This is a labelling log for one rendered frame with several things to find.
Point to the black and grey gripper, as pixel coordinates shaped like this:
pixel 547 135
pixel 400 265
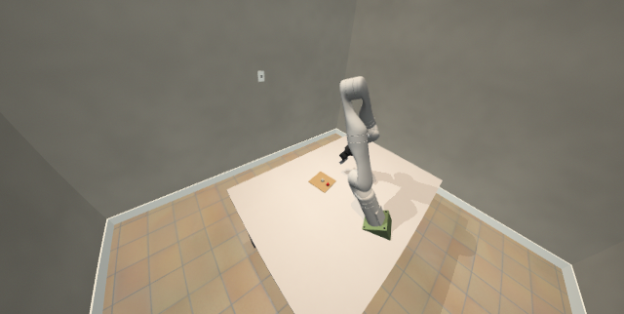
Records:
pixel 344 155

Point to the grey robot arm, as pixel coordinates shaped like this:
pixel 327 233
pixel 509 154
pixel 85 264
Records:
pixel 360 132

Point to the tan flat mat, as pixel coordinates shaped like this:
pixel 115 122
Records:
pixel 316 181

